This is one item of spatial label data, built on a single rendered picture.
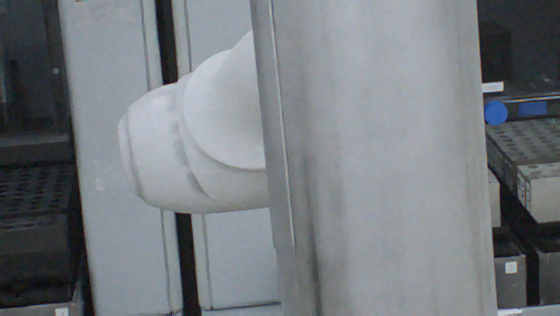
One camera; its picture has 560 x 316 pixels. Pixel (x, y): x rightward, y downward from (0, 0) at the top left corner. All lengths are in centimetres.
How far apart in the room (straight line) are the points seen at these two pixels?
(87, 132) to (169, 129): 65
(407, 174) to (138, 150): 49
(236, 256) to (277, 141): 115
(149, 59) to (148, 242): 24
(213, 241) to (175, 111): 70
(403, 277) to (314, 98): 9
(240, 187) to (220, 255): 70
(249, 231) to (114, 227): 17
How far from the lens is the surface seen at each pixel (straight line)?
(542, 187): 175
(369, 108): 56
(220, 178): 102
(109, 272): 173
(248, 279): 174
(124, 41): 165
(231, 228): 171
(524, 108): 170
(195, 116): 101
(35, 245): 171
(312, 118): 56
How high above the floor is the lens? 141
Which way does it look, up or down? 16 degrees down
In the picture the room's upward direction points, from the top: 3 degrees counter-clockwise
